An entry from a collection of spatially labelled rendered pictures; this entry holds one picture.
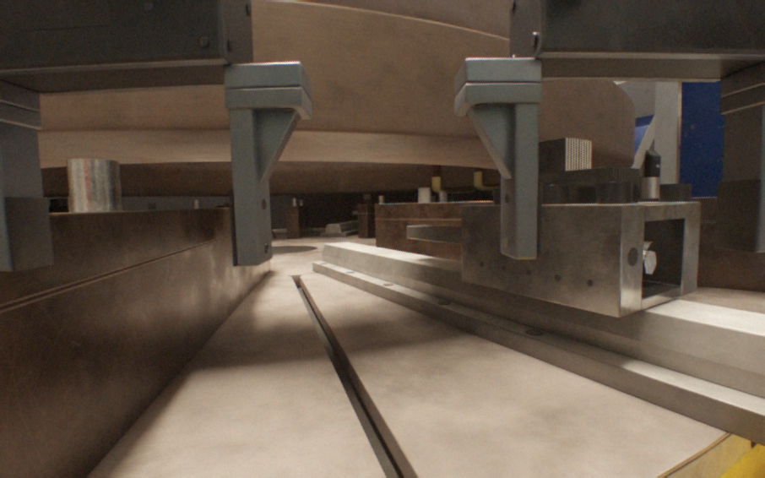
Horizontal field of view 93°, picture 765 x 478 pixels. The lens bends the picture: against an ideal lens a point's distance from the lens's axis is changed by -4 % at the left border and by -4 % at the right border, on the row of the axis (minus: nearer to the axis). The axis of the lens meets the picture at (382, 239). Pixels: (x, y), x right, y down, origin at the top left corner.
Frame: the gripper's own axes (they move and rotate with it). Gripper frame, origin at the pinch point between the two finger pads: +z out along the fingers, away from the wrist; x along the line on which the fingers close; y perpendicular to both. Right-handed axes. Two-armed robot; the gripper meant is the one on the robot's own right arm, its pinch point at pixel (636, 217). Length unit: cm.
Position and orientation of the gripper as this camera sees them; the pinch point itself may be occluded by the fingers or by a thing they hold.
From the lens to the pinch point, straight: 25.5
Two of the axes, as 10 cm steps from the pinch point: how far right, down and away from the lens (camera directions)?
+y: 0.1, 0.9, -10.0
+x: 10.0, -0.2, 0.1
